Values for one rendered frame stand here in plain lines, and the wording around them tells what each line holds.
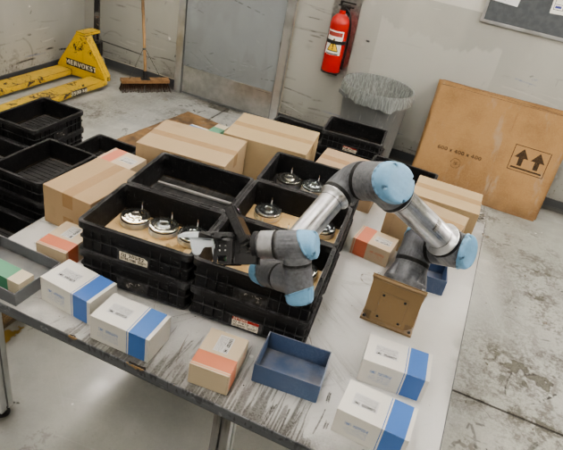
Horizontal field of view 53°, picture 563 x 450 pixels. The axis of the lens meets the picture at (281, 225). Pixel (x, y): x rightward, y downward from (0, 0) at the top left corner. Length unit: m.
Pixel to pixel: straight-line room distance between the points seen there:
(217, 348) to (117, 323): 0.30
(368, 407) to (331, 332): 0.39
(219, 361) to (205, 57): 4.08
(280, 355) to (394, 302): 0.43
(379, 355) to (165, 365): 0.64
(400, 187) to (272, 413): 0.72
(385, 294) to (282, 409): 0.54
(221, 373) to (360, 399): 0.39
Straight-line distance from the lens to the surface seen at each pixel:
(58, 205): 2.23
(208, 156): 2.42
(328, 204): 1.62
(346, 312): 2.02
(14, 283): 1.94
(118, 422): 2.49
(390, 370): 1.75
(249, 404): 1.66
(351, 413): 1.59
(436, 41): 4.74
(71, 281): 1.87
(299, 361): 1.80
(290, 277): 1.42
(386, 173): 1.56
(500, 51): 4.71
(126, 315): 1.75
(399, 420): 1.62
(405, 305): 1.94
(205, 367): 1.63
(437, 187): 2.70
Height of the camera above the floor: 1.97
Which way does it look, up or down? 32 degrees down
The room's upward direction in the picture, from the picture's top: 11 degrees clockwise
